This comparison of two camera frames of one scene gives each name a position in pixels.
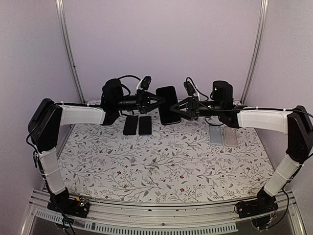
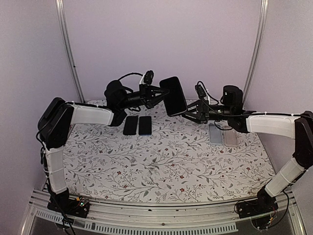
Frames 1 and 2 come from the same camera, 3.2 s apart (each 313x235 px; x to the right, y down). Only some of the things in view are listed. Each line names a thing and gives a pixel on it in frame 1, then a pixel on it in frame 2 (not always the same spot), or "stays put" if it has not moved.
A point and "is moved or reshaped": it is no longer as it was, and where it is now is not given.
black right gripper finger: (183, 108) to (192, 112)
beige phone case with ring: (231, 137) stays put
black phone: (145, 127) stays put
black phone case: (168, 116) is moved or reshaped
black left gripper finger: (153, 101) to (157, 93)
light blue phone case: (216, 134) stays put
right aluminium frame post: (262, 15) stays put
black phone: (167, 116) is moved or reshaped
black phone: (131, 125) stays put
